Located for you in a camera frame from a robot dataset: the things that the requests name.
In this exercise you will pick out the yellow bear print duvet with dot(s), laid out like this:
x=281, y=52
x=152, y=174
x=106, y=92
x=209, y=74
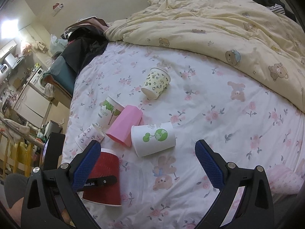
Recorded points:
x=247, y=36

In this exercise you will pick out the floral white bed sheet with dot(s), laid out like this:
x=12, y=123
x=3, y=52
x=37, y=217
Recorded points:
x=239, y=118

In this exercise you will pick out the small pink patterned cup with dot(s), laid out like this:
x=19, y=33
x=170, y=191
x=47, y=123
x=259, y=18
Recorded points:
x=93, y=132

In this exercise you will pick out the white cup green trees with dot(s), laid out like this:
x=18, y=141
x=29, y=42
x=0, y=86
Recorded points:
x=110, y=109

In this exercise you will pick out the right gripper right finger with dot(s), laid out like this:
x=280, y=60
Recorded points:
x=255, y=209

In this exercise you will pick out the red ribbed paper cup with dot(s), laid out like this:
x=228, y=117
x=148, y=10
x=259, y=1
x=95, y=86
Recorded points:
x=106, y=165

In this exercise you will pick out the pink plastic cup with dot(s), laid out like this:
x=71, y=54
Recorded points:
x=120, y=130

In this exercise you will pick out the white cabinet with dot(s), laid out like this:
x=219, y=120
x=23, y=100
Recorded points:
x=31, y=106

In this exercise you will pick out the wall hook with items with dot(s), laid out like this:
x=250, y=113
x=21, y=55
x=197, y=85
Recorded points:
x=57, y=7

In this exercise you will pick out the cream patterned paper cup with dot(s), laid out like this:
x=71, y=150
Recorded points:
x=155, y=83

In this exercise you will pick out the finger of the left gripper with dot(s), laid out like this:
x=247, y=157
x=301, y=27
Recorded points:
x=99, y=182

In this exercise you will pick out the white cup green globe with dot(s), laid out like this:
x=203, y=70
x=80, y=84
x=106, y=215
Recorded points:
x=153, y=138

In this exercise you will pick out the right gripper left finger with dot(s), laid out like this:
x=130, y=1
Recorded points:
x=40, y=209

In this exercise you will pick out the black clothing pile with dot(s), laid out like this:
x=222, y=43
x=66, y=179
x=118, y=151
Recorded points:
x=86, y=40

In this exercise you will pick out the white plastic bag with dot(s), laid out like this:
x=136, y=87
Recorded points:
x=57, y=44

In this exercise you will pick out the teal bed frame edge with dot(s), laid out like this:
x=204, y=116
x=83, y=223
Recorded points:
x=61, y=75

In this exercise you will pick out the white washing machine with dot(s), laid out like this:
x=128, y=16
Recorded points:
x=37, y=82

